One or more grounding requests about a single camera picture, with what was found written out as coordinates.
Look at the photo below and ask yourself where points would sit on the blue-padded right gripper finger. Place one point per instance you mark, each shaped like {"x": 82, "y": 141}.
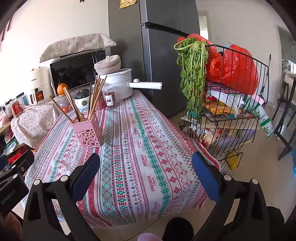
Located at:
{"x": 240, "y": 211}

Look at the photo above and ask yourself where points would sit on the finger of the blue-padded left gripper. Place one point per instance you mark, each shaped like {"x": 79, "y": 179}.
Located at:
{"x": 40, "y": 220}

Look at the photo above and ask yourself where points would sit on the dark chopstick gold band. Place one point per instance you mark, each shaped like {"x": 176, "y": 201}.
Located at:
{"x": 90, "y": 94}

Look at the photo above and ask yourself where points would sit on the light bamboo chopstick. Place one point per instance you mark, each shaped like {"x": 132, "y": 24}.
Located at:
{"x": 99, "y": 83}

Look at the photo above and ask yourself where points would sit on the floral cloth covered object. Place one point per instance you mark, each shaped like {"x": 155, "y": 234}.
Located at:
{"x": 32, "y": 126}

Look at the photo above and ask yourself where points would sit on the red tea box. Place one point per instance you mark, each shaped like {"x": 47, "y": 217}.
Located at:
{"x": 16, "y": 108}

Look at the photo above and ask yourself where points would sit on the pink perforated utensil holder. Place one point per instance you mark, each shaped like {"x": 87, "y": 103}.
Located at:
{"x": 88, "y": 133}

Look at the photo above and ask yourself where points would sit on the cream air fryer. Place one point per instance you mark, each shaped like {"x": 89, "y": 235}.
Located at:
{"x": 40, "y": 88}

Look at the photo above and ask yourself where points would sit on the orange fruit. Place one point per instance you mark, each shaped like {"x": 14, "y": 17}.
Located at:
{"x": 61, "y": 87}

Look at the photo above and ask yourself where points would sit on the patterned red green tablecloth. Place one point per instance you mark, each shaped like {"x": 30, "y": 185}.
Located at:
{"x": 145, "y": 172}

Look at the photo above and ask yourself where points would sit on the green squash in bowl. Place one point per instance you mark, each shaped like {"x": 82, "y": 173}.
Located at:
{"x": 82, "y": 99}

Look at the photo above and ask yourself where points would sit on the red spice jar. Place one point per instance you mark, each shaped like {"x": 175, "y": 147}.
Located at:
{"x": 109, "y": 96}

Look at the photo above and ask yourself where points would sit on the black microwave oven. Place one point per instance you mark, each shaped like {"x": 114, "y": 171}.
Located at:
{"x": 75, "y": 70}

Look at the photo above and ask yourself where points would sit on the black chair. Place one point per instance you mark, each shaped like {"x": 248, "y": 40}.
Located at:
{"x": 288, "y": 97}

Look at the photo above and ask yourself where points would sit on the red plastic bag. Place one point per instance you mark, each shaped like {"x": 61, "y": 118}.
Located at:
{"x": 234, "y": 67}

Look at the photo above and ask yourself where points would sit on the floral cloth microwave cover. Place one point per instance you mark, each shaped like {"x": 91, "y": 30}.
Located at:
{"x": 77, "y": 44}

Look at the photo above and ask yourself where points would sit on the green leafy vegetable bunch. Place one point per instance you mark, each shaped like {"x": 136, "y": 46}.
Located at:
{"x": 192, "y": 58}

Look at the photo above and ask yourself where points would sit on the grey refrigerator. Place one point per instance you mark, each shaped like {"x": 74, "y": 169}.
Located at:
{"x": 145, "y": 34}

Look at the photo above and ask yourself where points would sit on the yellow paper on fridge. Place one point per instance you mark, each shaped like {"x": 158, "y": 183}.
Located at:
{"x": 127, "y": 3}

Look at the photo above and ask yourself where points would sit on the black wire storage rack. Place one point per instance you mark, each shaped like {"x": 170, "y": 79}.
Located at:
{"x": 229, "y": 119}

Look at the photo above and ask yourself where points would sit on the white electric pot with handle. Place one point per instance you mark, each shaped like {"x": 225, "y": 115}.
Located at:
{"x": 122, "y": 84}

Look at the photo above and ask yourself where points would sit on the woven rope lid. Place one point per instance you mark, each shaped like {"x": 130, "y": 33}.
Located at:
{"x": 108, "y": 65}

